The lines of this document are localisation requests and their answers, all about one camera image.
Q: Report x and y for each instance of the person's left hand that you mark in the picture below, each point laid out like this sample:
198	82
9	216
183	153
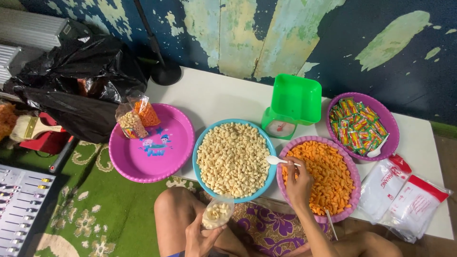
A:
196	241

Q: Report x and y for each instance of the person's right hand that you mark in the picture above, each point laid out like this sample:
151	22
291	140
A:
300	189

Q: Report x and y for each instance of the small clear bag white snacks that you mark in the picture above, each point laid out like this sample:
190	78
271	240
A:
217	212

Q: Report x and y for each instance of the white plastic spoon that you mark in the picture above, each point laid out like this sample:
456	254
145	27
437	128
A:
378	147
275	161

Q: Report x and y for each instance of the person's left leg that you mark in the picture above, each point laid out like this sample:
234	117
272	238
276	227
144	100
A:
175	217

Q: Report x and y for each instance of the person's leg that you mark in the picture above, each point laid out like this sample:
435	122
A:
364	246
175	217

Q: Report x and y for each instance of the heap of orange macaroni snacks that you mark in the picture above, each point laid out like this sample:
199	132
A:
330	178

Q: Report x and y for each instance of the white plastic stick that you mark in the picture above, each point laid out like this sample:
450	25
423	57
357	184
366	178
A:
331	224

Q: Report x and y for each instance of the pink plastic basin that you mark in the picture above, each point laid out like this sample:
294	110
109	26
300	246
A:
353	200

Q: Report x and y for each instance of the blue plastic basin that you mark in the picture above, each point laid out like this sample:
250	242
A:
200	171

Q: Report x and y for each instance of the heap of white macaroni snacks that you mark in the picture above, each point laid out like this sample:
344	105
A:
232	159

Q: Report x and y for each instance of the pack of clear plastic bags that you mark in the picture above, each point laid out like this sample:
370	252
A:
414	209
380	187

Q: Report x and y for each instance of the pile of seasoning sachets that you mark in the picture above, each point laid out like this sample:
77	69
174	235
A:
355	125

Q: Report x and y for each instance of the person's right leg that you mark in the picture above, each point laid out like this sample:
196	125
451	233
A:
364	246

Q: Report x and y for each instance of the green kitchen scale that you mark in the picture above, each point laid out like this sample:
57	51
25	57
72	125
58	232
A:
294	98

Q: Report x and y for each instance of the pink tray with cartoon print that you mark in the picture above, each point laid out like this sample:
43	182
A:
153	153

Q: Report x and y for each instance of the purple plastic basin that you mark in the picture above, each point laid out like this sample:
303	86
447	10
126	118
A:
387	121

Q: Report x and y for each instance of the green patterned carpet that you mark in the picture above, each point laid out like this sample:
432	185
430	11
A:
89	210

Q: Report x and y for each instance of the sealed packet of white snacks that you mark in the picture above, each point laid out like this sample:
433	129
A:
132	124

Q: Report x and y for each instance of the sealed packet of orange snacks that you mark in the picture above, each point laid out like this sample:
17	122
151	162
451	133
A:
146	112

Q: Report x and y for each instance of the black rod with red tip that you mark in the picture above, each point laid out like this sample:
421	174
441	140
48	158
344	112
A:
61	155

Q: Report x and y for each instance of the black stand with round base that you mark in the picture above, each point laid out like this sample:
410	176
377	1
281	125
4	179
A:
162	67

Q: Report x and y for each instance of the audio mixer console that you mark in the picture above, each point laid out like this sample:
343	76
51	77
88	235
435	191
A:
19	210

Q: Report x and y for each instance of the black plastic bag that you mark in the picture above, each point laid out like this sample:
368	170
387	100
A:
78	85

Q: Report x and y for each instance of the wooden paint brush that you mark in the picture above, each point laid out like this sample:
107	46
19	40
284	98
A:
30	127

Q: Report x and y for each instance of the orange fuzzy bundle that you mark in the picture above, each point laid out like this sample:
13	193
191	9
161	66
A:
6	119

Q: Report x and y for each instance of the small grey ribbed metal case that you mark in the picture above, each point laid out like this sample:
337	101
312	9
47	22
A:
9	62

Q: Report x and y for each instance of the large grey ribbed metal case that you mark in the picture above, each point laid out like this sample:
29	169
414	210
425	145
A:
32	28

